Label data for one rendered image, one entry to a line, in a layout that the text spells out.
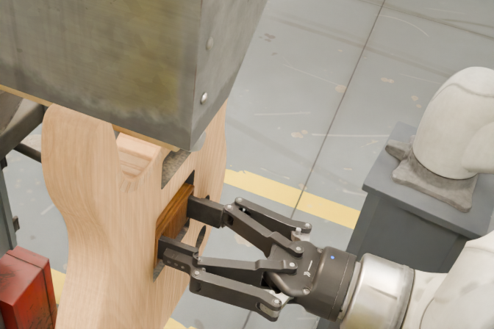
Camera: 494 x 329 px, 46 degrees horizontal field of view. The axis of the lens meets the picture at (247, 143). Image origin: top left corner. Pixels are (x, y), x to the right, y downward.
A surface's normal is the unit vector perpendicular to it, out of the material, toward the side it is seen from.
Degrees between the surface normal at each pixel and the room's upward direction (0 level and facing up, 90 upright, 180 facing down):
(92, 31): 90
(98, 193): 88
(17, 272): 0
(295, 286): 5
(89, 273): 71
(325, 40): 0
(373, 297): 37
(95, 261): 78
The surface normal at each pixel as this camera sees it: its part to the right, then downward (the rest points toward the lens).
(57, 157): -0.32, 0.41
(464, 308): -0.79, -0.61
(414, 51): 0.13, -0.74
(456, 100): -0.77, -0.09
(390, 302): -0.09, -0.31
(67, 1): -0.35, 0.58
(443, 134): -0.69, 0.39
